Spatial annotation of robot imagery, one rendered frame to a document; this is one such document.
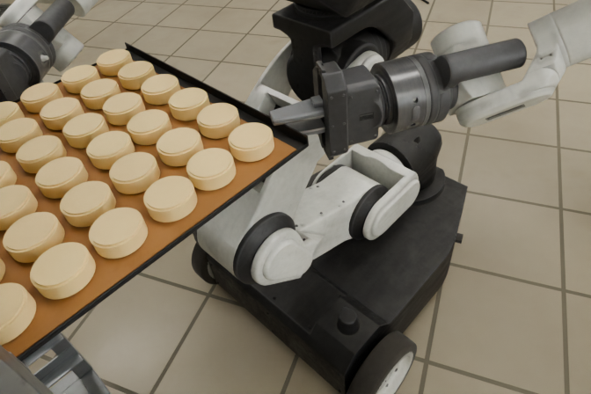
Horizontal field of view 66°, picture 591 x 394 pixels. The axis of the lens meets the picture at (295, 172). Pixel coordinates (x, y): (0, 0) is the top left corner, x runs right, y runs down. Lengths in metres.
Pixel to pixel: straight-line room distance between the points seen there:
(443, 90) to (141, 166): 0.35
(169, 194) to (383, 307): 0.71
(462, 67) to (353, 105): 0.13
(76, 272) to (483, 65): 0.46
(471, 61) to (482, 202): 1.04
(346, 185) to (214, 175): 0.62
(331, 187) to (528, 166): 0.86
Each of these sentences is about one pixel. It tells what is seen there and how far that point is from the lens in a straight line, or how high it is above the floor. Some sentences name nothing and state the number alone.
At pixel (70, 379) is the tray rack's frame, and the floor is 0.15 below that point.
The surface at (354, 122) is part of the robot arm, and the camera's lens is 0.55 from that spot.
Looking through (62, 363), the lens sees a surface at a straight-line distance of 1.12.
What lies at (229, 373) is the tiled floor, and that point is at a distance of 1.23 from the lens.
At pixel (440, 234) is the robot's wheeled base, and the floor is 0.17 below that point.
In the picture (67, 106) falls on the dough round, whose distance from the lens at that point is 0.67.
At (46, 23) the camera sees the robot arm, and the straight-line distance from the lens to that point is 0.85.
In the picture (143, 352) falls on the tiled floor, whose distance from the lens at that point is 1.33.
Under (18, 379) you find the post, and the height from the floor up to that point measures 0.80.
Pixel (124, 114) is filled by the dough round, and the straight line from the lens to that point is 0.61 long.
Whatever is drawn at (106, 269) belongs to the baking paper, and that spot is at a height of 0.77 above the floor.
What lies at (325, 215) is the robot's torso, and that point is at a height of 0.39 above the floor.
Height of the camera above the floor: 1.10
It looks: 42 degrees down
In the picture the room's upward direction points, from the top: 8 degrees counter-clockwise
